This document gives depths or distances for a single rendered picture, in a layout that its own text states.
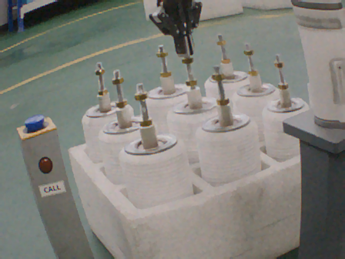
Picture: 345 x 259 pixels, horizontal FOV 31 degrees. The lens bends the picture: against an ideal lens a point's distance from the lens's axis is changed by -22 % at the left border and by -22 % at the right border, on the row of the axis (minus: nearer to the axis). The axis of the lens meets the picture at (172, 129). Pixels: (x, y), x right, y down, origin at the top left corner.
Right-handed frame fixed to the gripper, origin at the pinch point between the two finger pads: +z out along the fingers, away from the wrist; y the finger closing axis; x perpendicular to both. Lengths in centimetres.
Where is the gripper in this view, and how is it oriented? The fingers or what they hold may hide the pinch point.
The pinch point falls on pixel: (184, 45)
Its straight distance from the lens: 119.7
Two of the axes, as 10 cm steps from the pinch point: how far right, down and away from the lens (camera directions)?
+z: 1.7, 9.4, 3.0
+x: 8.0, 0.5, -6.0
